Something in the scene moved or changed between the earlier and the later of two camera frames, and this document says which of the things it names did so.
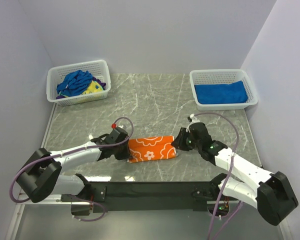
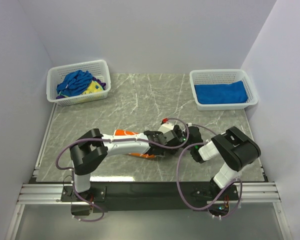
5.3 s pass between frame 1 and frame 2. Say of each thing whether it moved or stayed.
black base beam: stayed
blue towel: stayed
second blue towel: stayed
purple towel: stayed
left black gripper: moved
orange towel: moved
